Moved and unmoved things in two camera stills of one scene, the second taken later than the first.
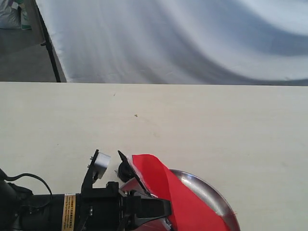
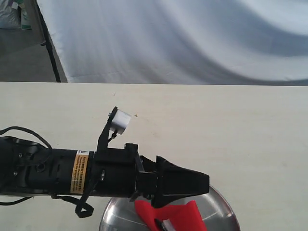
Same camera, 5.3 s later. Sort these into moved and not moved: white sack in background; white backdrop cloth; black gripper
Moved: black gripper
Not moved: white sack in background; white backdrop cloth
